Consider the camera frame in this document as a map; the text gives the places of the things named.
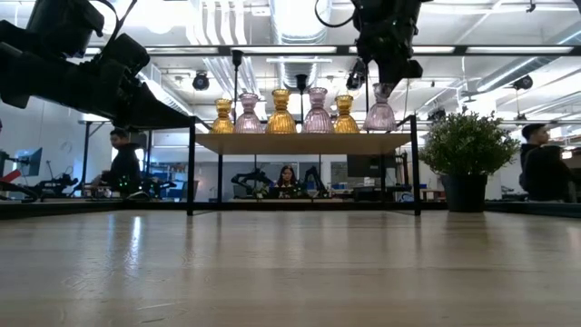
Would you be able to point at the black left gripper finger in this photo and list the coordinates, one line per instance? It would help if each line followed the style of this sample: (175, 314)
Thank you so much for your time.
(136, 125)
(154, 106)

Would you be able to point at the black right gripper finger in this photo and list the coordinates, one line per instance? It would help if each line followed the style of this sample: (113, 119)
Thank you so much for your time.
(389, 81)

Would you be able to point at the pink ribbed glass candle holder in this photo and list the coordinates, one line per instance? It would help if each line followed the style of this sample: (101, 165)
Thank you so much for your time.
(249, 122)
(380, 119)
(318, 121)

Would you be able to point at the amber ribbed glass candle holder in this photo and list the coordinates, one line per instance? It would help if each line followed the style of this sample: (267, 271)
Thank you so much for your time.
(281, 121)
(223, 125)
(345, 123)

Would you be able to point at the black background robot arm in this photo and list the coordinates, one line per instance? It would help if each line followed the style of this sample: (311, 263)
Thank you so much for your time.
(249, 176)
(315, 179)

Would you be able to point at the red black background robot arm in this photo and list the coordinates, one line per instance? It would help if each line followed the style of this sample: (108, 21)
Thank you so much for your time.
(10, 175)

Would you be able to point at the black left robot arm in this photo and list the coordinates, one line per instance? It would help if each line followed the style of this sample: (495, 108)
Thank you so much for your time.
(63, 22)

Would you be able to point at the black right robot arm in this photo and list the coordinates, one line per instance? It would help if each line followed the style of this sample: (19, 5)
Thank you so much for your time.
(390, 11)

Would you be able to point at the person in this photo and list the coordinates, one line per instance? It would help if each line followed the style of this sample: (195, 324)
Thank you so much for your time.
(287, 179)
(544, 172)
(122, 168)

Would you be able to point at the black ceiling spotlight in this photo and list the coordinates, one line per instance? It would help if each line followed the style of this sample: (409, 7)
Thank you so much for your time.
(200, 82)
(523, 82)

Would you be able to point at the black background monitor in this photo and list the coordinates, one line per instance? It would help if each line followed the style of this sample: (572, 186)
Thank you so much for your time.
(365, 165)

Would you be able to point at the background computer monitor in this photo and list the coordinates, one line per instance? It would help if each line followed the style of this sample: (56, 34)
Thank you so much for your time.
(29, 162)

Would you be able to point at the green potted plant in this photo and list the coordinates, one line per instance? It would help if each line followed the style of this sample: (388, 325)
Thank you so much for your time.
(467, 150)

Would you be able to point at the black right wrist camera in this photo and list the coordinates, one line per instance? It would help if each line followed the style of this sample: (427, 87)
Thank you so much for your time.
(413, 69)

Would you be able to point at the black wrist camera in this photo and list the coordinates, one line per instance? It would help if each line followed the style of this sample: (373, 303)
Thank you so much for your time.
(125, 54)
(413, 69)

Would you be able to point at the black overhead camera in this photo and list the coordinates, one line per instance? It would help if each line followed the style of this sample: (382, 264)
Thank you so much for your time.
(354, 79)

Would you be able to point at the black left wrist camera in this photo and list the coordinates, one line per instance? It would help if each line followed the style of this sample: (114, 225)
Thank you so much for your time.
(125, 54)

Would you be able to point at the wooden shelf with black frame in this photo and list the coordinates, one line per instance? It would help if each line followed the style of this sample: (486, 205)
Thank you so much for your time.
(295, 143)

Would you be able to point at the black aluminium rig frame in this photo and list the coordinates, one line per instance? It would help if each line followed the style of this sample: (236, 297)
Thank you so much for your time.
(27, 210)

